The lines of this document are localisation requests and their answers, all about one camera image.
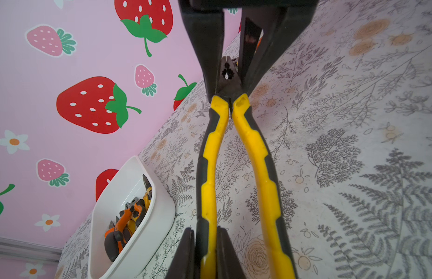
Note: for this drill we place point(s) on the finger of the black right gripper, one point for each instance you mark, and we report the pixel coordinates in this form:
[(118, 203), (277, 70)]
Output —
[(204, 23), (268, 29)]

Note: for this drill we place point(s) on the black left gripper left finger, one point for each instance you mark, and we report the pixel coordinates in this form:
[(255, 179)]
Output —
[(182, 265)]

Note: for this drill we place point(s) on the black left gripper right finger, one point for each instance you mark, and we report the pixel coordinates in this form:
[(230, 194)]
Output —
[(228, 265)]

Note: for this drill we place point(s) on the small orange black pliers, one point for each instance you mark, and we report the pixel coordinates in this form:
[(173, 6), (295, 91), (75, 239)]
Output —
[(149, 192)]

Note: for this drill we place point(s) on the white plastic storage box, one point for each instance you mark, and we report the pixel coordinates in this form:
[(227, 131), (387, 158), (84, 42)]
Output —
[(127, 185)]

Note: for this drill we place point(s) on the yellow handled pliers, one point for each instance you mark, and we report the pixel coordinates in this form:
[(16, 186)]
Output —
[(232, 141)]

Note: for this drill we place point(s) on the orange black pliers in box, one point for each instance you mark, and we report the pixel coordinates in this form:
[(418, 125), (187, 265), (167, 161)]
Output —
[(122, 230)]

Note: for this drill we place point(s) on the floral patterned table mat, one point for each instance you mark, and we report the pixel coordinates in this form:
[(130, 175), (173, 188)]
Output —
[(347, 115)]

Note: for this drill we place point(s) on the aluminium rail frame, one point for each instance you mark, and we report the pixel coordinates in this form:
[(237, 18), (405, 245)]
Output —
[(13, 249)]

